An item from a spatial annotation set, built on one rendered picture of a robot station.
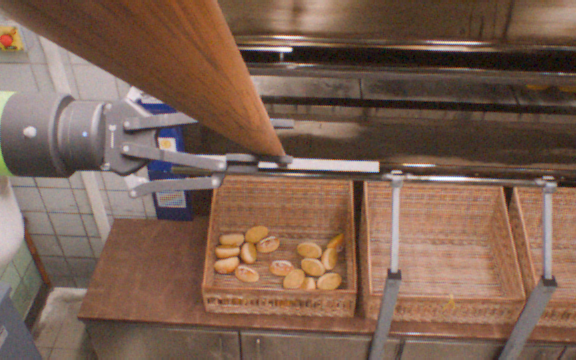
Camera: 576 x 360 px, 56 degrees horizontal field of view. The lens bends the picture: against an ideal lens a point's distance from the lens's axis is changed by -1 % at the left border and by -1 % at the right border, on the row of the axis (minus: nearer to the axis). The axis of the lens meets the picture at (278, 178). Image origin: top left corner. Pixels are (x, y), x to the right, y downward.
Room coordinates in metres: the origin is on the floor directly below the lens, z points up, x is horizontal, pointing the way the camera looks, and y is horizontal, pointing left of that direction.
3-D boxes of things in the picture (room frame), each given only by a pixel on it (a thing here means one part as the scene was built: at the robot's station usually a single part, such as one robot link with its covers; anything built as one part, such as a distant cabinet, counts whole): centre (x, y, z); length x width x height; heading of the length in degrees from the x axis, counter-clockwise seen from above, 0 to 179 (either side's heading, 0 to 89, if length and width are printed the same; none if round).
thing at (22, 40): (1.71, 0.90, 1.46); 0.10 x 0.07 x 0.10; 87
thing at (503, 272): (1.39, -0.60, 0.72); 0.56 x 0.49 x 0.28; 87
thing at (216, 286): (1.43, -0.01, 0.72); 0.56 x 0.49 x 0.28; 88
